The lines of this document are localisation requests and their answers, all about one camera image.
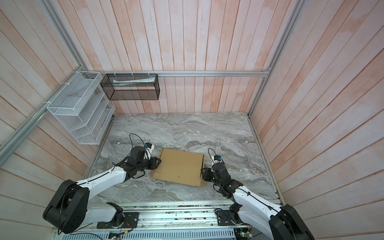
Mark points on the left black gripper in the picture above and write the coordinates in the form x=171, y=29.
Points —
x=154, y=165

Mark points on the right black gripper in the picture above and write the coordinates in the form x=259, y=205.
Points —
x=206, y=174

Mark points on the brown cardboard box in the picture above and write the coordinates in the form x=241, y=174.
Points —
x=180, y=167

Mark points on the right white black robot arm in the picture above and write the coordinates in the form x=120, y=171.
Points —
x=275, y=221

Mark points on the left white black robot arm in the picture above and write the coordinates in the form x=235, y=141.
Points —
x=70, y=209

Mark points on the white paper in basket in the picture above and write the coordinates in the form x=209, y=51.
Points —
x=146, y=82

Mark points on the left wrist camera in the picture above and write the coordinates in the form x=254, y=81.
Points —
x=148, y=150

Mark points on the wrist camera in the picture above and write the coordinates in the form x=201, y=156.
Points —
x=217, y=159
x=148, y=150

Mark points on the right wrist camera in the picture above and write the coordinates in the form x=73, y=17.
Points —
x=217, y=159

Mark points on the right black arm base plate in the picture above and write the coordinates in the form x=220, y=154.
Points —
x=228, y=218

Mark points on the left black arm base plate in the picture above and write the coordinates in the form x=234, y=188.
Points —
x=128, y=220

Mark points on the black wire mesh basket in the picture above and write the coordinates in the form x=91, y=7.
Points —
x=134, y=93

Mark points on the white wire mesh shelf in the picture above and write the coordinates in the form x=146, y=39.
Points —
x=83, y=111

